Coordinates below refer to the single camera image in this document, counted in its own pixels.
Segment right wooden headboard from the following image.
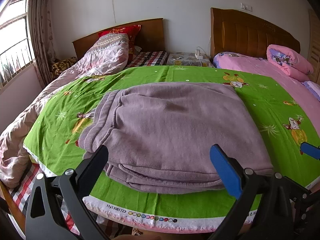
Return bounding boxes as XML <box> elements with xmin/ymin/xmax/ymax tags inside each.
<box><xmin>210</xmin><ymin>8</ymin><xmax>300</xmax><ymax>59</ymax></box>

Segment red embroidered pillow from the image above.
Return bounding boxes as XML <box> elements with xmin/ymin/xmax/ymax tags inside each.
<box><xmin>98</xmin><ymin>24</ymin><xmax>141</xmax><ymax>63</ymax></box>

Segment lilac knit pants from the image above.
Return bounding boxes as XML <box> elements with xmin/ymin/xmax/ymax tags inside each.
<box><xmin>78</xmin><ymin>82</ymin><xmax>273</xmax><ymax>194</ymax></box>

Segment white wall switch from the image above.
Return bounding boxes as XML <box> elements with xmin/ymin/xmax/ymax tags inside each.
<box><xmin>240</xmin><ymin>3</ymin><xmax>253</xmax><ymax>12</ymax></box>

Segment light wooden wardrobe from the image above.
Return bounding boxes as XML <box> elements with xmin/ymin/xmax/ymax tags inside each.
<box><xmin>308</xmin><ymin>9</ymin><xmax>320</xmax><ymax>85</ymax></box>

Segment plaid mattress sheet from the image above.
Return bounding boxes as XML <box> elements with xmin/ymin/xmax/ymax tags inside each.
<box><xmin>127</xmin><ymin>51</ymin><xmax>168</xmax><ymax>68</ymax></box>

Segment pink floral quilt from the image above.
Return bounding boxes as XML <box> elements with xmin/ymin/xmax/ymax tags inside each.
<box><xmin>1</xmin><ymin>33</ymin><xmax>129</xmax><ymax>188</ymax></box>

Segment nightstand with floral cover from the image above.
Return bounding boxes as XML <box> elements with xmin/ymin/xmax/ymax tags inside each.
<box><xmin>167</xmin><ymin>53</ymin><xmax>213</xmax><ymax>68</ymax></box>

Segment brown yellow blanket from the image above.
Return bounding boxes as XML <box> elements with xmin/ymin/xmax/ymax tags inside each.
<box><xmin>50</xmin><ymin>57</ymin><xmax>78</xmax><ymax>80</ymax></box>

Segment window with bars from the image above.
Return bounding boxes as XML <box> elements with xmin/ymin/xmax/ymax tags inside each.
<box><xmin>0</xmin><ymin>0</ymin><xmax>35</xmax><ymax>88</ymax></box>

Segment white power strip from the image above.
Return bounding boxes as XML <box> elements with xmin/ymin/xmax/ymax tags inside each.
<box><xmin>195</xmin><ymin>49</ymin><xmax>203</xmax><ymax>60</ymax></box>

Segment wooden headboard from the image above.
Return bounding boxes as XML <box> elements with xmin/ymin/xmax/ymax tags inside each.
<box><xmin>72</xmin><ymin>18</ymin><xmax>166</xmax><ymax>59</ymax></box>
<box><xmin>210</xmin><ymin>8</ymin><xmax>300</xmax><ymax>59</ymax></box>

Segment operator hand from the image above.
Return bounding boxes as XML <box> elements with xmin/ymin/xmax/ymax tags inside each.
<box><xmin>113</xmin><ymin>235</ymin><xmax>161</xmax><ymax>240</ymax></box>

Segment left wooden headboard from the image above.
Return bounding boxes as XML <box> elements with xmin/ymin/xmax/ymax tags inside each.
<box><xmin>72</xmin><ymin>18</ymin><xmax>166</xmax><ymax>59</ymax></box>

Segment folded pink quilt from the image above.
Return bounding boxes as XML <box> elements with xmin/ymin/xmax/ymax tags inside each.
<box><xmin>266</xmin><ymin>44</ymin><xmax>313</xmax><ymax>82</ymax></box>

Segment patterned window curtain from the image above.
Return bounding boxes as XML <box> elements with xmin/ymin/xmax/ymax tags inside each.
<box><xmin>28</xmin><ymin>0</ymin><xmax>57</xmax><ymax>88</ymax></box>

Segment green cartoon bed sheet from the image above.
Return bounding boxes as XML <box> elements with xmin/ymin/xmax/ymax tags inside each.
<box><xmin>24</xmin><ymin>66</ymin><xmax>319</xmax><ymax>233</ymax></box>

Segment pink bed sheet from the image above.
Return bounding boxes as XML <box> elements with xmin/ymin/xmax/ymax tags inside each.
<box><xmin>213</xmin><ymin>52</ymin><xmax>319</xmax><ymax>132</ymax></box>

